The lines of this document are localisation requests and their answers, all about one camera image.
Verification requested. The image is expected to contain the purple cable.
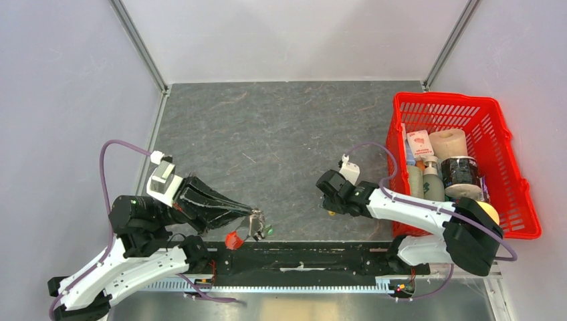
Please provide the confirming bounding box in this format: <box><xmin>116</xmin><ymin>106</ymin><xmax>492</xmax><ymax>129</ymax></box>
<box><xmin>344</xmin><ymin>142</ymin><xmax>518</xmax><ymax>262</ymax></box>
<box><xmin>48</xmin><ymin>140</ymin><xmax>154</xmax><ymax>320</ymax></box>

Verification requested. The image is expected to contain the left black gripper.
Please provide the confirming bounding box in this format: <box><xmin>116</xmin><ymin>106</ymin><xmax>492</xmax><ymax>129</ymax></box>
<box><xmin>155</xmin><ymin>171</ymin><xmax>256</xmax><ymax>235</ymax></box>

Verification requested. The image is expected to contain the right aluminium frame post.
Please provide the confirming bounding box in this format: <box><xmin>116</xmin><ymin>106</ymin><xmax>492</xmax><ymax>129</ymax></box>
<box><xmin>421</xmin><ymin>0</ymin><xmax>481</xmax><ymax>92</ymax></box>

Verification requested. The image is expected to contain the aluminium frame post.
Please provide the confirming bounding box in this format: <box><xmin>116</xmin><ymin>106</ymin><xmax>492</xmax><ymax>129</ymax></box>
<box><xmin>109</xmin><ymin>0</ymin><xmax>169</xmax><ymax>93</ymax></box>
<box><xmin>421</xmin><ymin>0</ymin><xmax>481</xmax><ymax>92</ymax></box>

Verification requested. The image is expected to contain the yellow round sponge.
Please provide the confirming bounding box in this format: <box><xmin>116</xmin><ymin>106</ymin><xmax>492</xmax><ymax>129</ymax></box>
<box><xmin>477</xmin><ymin>201</ymin><xmax>500</xmax><ymax>225</ymax></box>

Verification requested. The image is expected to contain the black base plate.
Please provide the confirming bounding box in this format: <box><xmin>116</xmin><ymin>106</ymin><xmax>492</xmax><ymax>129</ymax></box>
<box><xmin>183</xmin><ymin>241</ymin><xmax>430</xmax><ymax>288</ymax></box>

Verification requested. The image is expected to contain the red plastic basket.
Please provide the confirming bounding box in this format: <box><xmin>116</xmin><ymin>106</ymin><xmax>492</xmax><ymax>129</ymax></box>
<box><xmin>386</xmin><ymin>92</ymin><xmax>542</xmax><ymax>239</ymax></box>

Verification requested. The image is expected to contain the white red carton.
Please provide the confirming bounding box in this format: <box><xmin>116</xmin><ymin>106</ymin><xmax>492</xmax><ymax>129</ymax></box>
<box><xmin>406</xmin><ymin>130</ymin><xmax>435</xmax><ymax>161</ymax></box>

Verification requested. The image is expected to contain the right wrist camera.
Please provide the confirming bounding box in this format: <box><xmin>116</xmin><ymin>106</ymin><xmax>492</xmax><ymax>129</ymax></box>
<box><xmin>339</xmin><ymin>154</ymin><xmax>360</xmax><ymax>185</ymax></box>

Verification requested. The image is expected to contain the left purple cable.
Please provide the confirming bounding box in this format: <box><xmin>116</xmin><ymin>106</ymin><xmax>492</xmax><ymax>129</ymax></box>
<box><xmin>48</xmin><ymin>140</ymin><xmax>154</xmax><ymax>320</ymax></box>

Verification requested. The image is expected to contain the green soap dispenser bottle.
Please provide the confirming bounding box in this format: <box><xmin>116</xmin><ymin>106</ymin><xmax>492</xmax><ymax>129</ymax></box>
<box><xmin>423</xmin><ymin>155</ymin><xmax>445</xmax><ymax>202</ymax></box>

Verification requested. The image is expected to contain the grey green bottle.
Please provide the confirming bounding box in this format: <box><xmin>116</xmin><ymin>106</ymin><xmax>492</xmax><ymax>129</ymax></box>
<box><xmin>407</xmin><ymin>165</ymin><xmax>425</xmax><ymax>199</ymax></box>

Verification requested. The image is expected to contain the left aluminium frame post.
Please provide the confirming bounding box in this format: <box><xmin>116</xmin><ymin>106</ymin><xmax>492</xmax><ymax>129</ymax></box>
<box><xmin>109</xmin><ymin>0</ymin><xmax>169</xmax><ymax>93</ymax></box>

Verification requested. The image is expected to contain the white cable duct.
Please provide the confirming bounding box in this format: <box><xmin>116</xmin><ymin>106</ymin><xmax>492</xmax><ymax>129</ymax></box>
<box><xmin>141</xmin><ymin>277</ymin><xmax>410</xmax><ymax>295</ymax></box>

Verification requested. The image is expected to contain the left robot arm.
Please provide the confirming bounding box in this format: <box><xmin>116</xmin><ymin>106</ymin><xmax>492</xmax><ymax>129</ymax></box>
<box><xmin>48</xmin><ymin>175</ymin><xmax>261</xmax><ymax>320</ymax></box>

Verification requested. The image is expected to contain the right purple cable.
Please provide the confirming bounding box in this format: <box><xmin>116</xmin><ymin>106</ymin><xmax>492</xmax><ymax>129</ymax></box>
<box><xmin>344</xmin><ymin>142</ymin><xmax>518</xmax><ymax>262</ymax></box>

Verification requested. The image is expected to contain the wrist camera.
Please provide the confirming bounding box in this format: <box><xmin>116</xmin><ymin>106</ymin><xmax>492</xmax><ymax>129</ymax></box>
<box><xmin>146</xmin><ymin>150</ymin><xmax>183</xmax><ymax>207</ymax></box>
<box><xmin>339</xmin><ymin>154</ymin><xmax>360</xmax><ymax>185</ymax></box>

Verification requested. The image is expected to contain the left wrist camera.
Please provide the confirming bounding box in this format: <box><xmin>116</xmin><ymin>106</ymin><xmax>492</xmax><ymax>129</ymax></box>
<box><xmin>146</xmin><ymin>150</ymin><xmax>183</xmax><ymax>207</ymax></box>

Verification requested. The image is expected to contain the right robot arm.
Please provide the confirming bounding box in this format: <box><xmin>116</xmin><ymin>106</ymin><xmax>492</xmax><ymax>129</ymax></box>
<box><xmin>316</xmin><ymin>170</ymin><xmax>505</xmax><ymax>276</ymax></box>

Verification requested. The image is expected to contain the toilet paper roll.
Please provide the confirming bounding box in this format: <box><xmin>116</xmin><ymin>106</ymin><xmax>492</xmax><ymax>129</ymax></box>
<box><xmin>429</xmin><ymin>128</ymin><xmax>469</xmax><ymax>162</ymax></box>

